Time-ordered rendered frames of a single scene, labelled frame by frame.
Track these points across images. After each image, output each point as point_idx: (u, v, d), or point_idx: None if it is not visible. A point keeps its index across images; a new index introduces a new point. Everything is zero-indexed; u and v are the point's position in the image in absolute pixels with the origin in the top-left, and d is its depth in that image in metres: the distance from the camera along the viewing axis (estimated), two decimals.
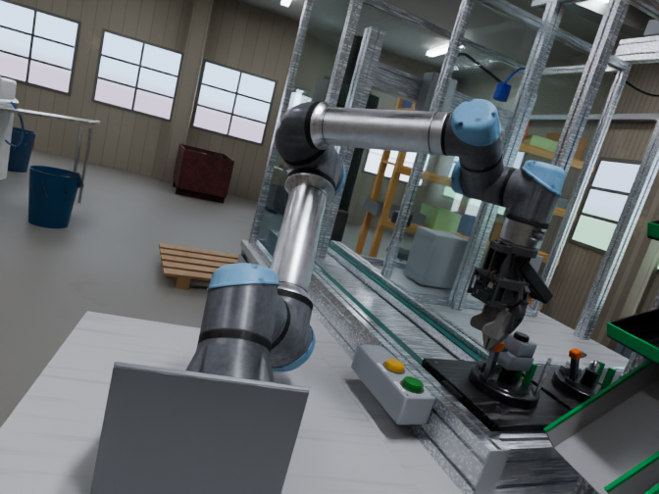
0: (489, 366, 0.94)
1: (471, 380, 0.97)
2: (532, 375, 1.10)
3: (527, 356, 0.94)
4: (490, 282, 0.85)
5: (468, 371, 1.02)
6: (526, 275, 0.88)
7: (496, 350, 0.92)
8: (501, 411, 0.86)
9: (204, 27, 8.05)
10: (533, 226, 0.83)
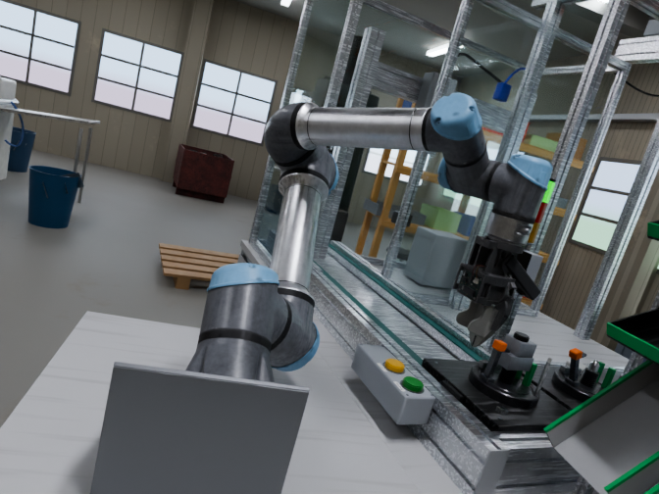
0: (490, 366, 0.94)
1: (471, 380, 0.97)
2: (532, 375, 1.10)
3: (527, 356, 0.94)
4: (476, 278, 0.84)
5: (468, 371, 1.02)
6: (512, 271, 0.86)
7: (499, 350, 0.92)
8: (501, 411, 0.86)
9: (204, 27, 8.05)
10: (520, 221, 0.82)
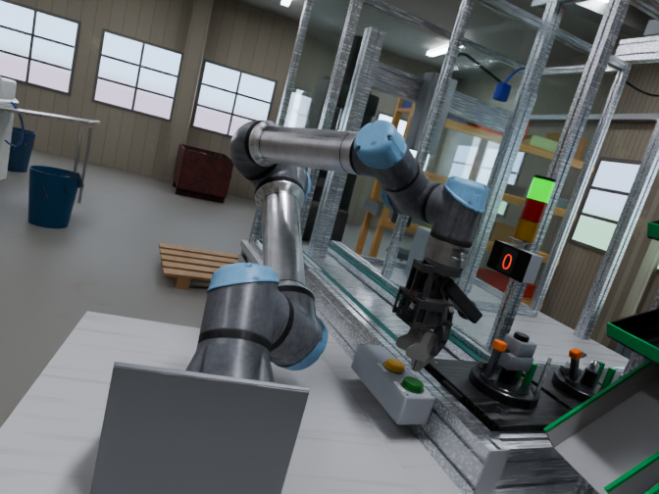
0: (490, 366, 0.94)
1: (471, 380, 0.97)
2: (532, 375, 1.10)
3: (527, 356, 0.94)
4: (412, 303, 0.82)
5: (468, 371, 1.02)
6: (451, 295, 0.84)
7: (499, 350, 0.92)
8: (501, 411, 0.86)
9: (204, 27, 8.05)
10: (454, 245, 0.80)
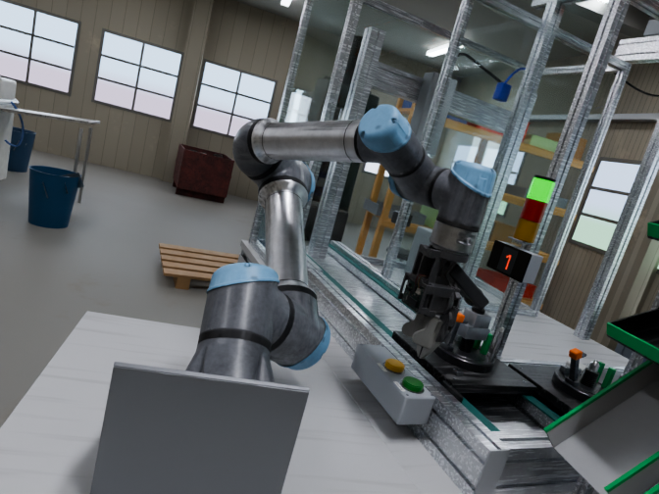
0: (450, 335, 1.06)
1: (433, 349, 1.09)
2: (532, 375, 1.10)
3: (482, 326, 1.06)
4: (418, 288, 0.81)
5: None
6: (457, 280, 0.84)
7: (457, 321, 1.04)
8: (456, 372, 0.98)
9: (204, 27, 8.05)
10: (461, 229, 0.79)
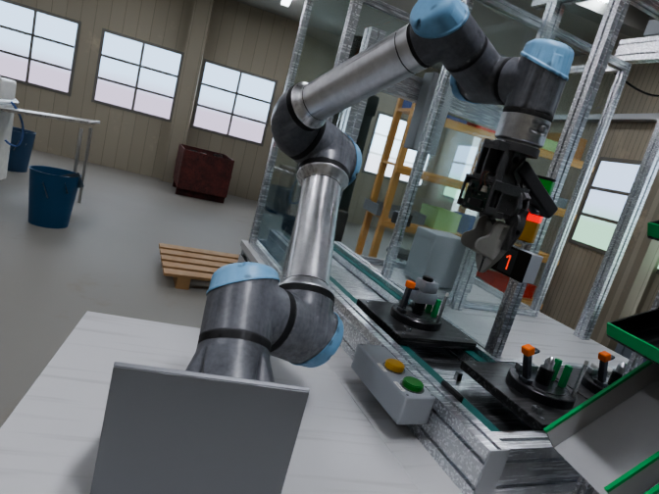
0: (403, 300, 1.24)
1: (390, 313, 1.27)
2: (485, 373, 1.04)
3: (431, 292, 1.24)
4: (484, 185, 0.72)
5: (391, 309, 1.32)
6: (526, 180, 0.75)
7: (409, 287, 1.22)
8: (406, 328, 1.16)
9: (204, 27, 8.05)
10: (535, 117, 0.70)
